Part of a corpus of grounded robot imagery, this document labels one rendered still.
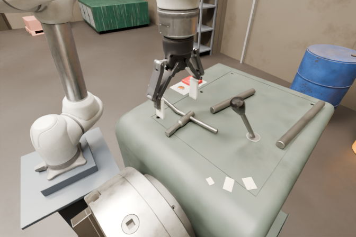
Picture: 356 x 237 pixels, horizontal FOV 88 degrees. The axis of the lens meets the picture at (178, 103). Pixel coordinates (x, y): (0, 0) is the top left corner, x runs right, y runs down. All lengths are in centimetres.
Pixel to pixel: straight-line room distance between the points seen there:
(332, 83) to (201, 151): 227
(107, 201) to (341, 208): 203
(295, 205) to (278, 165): 155
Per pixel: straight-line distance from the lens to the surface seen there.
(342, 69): 257
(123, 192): 46
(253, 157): 50
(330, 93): 270
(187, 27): 42
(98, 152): 122
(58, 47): 92
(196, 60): 53
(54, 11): 86
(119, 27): 638
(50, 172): 115
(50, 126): 99
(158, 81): 44
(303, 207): 208
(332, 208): 220
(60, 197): 113
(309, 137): 62
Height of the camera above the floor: 163
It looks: 37 degrees down
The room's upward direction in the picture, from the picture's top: straight up
